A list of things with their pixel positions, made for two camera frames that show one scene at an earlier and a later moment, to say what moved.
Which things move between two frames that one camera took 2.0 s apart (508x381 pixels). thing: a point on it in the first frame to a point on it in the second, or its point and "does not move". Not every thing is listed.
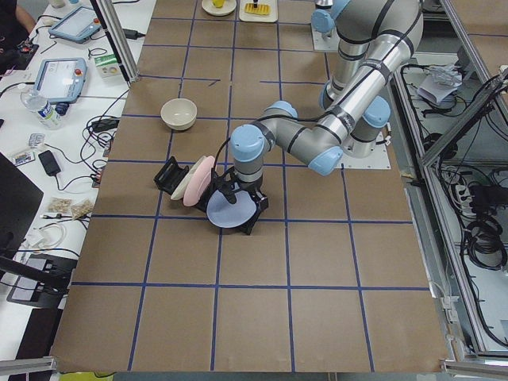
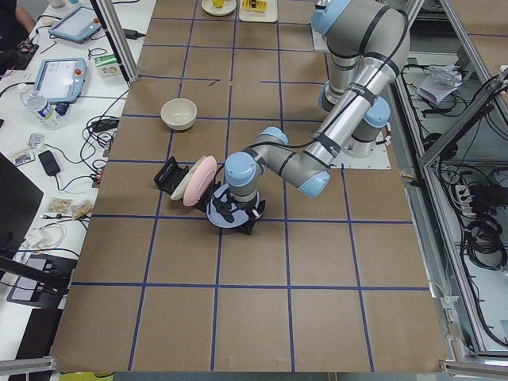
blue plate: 225,213 does not move
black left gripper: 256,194 to 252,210
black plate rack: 170,175 does not move
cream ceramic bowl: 178,113 does not move
